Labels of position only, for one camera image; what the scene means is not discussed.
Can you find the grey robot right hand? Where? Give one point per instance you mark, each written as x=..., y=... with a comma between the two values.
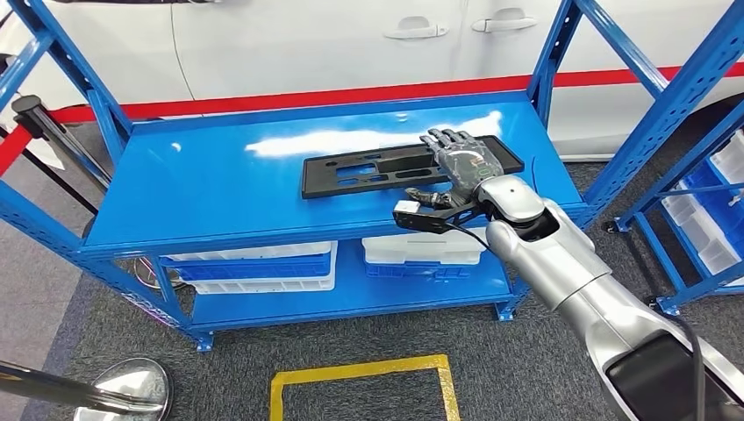
x=468, y=165

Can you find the black plastic panel part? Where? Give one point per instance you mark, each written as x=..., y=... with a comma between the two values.
x=325, y=180

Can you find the blue metal shelf rack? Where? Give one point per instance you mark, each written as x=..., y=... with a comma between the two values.
x=203, y=186

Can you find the red barrier belt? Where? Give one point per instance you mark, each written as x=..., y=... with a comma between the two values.
x=11, y=151
x=290, y=100

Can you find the blue rack on casters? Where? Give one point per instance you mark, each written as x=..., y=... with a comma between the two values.
x=680, y=174

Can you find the white car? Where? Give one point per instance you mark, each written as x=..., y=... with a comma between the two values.
x=290, y=46

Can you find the yellow floor tape square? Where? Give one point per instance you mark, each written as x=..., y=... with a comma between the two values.
x=360, y=368

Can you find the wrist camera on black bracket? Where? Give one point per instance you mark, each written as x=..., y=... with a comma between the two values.
x=415, y=219

